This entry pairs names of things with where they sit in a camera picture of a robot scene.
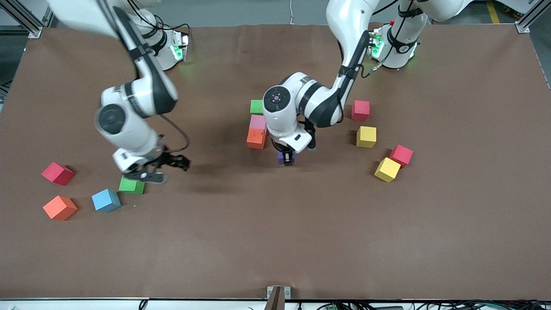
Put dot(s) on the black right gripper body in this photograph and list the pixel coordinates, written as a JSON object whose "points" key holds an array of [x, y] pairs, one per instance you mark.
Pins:
{"points": [[168, 159]]}

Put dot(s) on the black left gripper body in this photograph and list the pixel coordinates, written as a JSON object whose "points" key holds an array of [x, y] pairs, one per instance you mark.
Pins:
{"points": [[286, 151]]}

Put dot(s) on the purple foam block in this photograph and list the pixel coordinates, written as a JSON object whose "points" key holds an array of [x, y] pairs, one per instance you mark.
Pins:
{"points": [[280, 160]]}

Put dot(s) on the dented orange foam block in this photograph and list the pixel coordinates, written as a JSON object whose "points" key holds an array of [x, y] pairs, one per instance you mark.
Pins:
{"points": [[256, 138]]}

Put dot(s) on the pink foam block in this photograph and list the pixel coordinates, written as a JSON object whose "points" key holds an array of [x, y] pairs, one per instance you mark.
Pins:
{"points": [[257, 122]]}

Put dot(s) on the green foam block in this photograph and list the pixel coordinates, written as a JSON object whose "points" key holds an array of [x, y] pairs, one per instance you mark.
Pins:
{"points": [[256, 106], [131, 187]]}

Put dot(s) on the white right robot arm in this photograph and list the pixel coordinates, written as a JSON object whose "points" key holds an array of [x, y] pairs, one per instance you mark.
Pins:
{"points": [[142, 94]]}

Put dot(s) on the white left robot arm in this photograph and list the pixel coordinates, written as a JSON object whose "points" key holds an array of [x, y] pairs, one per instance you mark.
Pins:
{"points": [[318, 103]]}

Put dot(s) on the blue foam block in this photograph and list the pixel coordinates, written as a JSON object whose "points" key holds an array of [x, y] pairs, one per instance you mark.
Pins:
{"points": [[105, 200]]}

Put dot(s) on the yellow foam block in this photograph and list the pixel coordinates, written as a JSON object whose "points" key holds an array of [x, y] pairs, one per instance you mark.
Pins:
{"points": [[366, 137], [387, 169]]}

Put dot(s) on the brown table mat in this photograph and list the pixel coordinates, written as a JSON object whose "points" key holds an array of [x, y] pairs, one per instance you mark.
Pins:
{"points": [[258, 237]]}

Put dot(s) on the red foam block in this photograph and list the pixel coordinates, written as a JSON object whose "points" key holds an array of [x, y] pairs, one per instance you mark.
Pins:
{"points": [[401, 155], [57, 174], [360, 110]]}

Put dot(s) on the smooth orange foam block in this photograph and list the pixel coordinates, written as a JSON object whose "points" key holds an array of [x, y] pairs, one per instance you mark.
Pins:
{"points": [[59, 208]]}

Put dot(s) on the metal mount bracket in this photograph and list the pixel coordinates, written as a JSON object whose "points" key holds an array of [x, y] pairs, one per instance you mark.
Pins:
{"points": [[277, 297]]}

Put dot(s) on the aluminium frame post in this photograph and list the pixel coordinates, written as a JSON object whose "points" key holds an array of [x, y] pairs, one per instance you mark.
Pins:
{"points": [[30, 23], [526, 23]]}

